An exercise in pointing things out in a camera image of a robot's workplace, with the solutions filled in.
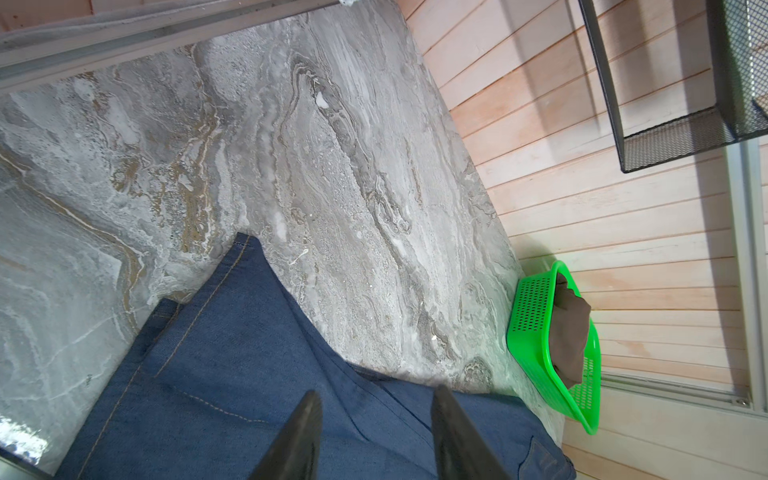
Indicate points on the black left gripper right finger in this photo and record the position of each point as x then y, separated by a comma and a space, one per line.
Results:
460, 452

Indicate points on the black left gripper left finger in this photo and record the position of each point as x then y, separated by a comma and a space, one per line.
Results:
294, 452

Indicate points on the dark blue denim jeans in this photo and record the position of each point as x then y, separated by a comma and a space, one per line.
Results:
206, 387

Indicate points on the folded dark brown trousers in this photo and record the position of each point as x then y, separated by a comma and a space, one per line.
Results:
569, 329

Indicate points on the green perforated plastic basket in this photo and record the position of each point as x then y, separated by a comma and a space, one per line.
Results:
528, 340

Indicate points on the black mesh wall basket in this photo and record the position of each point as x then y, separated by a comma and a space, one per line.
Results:
679, 78

